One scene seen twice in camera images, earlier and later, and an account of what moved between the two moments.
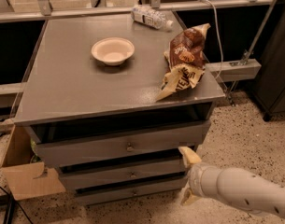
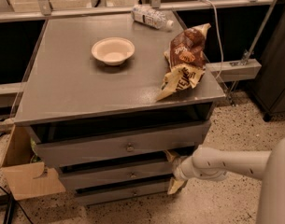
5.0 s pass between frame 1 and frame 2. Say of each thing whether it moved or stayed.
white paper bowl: stayed
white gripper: moved
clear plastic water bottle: stayed
